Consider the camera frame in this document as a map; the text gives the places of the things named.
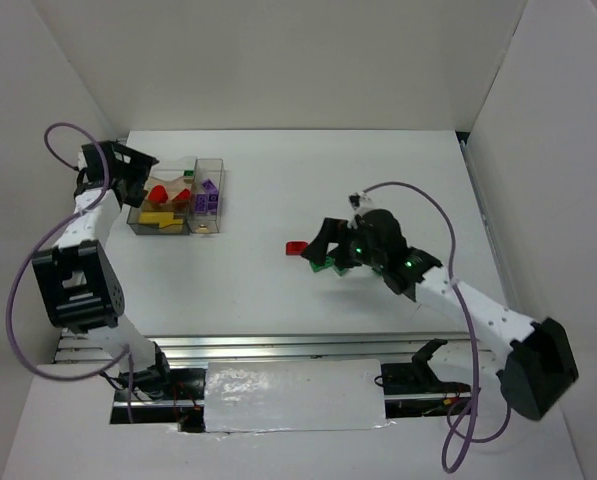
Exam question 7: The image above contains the red flower lego piece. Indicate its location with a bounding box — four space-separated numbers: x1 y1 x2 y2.
147 185 169 205

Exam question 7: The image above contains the yellow long lego brick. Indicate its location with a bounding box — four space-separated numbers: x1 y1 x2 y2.
138 212 180 228

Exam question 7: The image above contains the red long lego brick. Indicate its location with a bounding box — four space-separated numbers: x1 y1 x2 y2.
171 188 192 213

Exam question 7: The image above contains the purple lego brick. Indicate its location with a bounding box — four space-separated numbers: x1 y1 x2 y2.
193 194 208 215

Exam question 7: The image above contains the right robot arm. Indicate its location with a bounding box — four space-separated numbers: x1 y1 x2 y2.
301 209 579 421

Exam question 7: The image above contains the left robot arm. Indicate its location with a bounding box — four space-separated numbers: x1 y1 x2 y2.
32 141 172 400

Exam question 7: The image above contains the green lego brick left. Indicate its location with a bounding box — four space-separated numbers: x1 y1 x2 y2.
309 256 335 273

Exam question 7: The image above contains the clear compartment organizer tray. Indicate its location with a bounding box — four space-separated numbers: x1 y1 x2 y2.
127 156 197 236

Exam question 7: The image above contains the red flat lego brick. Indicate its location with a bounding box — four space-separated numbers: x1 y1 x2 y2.
285 241 308 256

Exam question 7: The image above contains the clear narrow container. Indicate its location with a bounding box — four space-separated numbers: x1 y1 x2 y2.
187 158 225 235

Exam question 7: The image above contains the white foil covered panel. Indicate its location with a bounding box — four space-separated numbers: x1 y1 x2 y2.
204 359 387 433

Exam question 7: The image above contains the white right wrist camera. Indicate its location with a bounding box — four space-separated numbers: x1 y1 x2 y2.
348 192 375 217

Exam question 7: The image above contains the aluminium front rail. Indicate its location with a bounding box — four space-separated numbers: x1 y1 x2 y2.
52 333 499 366

